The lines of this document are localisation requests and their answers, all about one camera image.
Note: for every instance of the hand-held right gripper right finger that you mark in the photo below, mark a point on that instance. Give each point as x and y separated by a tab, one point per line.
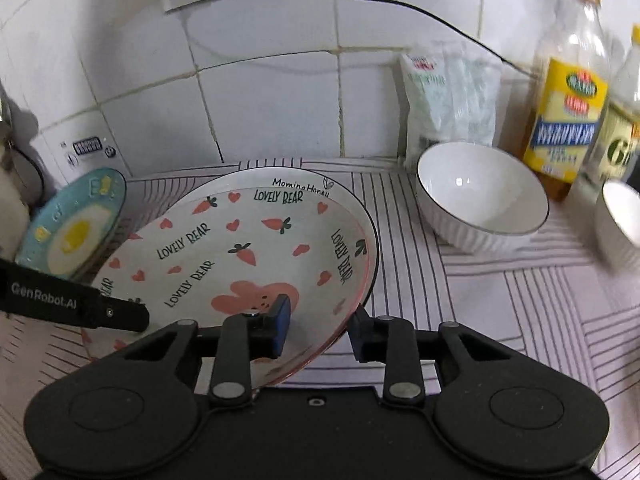
359	335

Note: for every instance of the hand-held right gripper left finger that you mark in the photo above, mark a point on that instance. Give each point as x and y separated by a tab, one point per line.
281	327

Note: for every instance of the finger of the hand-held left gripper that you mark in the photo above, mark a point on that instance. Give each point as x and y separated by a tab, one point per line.
127	312

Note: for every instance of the blue fried egg plate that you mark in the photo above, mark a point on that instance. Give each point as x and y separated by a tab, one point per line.
75	230

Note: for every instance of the white carrot print plate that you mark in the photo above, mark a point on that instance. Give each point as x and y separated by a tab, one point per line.
240	255

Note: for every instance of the white ribbed bowl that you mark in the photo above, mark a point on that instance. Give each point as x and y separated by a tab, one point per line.
480	200
622	225

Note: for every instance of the white salt bag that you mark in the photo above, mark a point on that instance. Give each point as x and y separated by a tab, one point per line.
425	105
475	100

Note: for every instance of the yellow label cooking wine bottle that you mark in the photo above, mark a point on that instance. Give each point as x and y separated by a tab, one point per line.
565	120

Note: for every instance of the clear vinegar bottle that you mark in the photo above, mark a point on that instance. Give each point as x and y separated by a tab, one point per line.
617	135

